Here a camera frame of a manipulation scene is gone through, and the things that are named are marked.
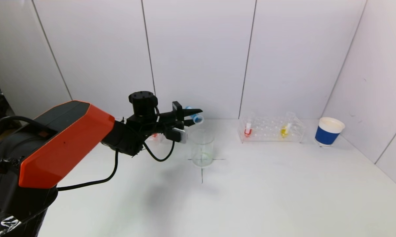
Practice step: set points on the blue pigment test tube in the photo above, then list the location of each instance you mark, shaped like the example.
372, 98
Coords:
197, 118

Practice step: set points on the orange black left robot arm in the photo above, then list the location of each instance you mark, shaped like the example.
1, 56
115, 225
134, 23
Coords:
63, 141

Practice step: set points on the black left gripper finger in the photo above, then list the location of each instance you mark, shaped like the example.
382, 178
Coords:
188, 122
191, 112

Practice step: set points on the clear acrylic test tube rack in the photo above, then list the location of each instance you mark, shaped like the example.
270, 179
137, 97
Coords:
155, 136
267, 130

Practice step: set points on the clear glass beaker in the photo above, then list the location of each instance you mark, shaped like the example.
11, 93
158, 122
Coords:
202, 149

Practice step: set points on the blue white paper cup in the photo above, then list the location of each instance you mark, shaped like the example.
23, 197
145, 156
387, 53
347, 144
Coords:
326, 135

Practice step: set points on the white labelled red pigment tube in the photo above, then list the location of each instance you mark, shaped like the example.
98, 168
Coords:
248, 131

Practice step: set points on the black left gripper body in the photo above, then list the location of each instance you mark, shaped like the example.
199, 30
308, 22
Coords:
177, 113

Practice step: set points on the yellow pigment test tube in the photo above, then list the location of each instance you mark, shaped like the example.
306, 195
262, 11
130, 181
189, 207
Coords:
283, 132

